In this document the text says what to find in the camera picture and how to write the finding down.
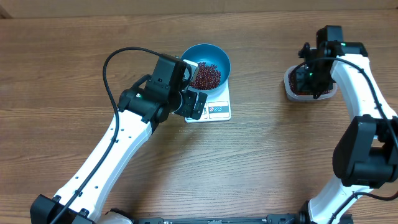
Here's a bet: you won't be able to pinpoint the clear plastic bean container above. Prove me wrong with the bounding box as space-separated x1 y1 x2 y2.
284 65 338 102

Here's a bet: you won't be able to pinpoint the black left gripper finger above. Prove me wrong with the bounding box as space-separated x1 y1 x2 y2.
174 90 199 116
191 92 208 120

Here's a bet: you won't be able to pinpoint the teal plastic bowl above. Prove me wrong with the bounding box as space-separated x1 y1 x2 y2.
182 44 231 92

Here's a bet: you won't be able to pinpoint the red beans in bowl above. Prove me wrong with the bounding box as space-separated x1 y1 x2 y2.
190 62 221 90

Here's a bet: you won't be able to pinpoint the white digital kitchen scale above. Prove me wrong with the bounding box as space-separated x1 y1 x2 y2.
185 81 231 123

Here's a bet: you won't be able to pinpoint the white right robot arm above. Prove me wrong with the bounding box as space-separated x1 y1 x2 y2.
264 25 397 224

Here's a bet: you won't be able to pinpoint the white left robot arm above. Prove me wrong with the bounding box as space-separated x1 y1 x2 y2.
30 86 207 223

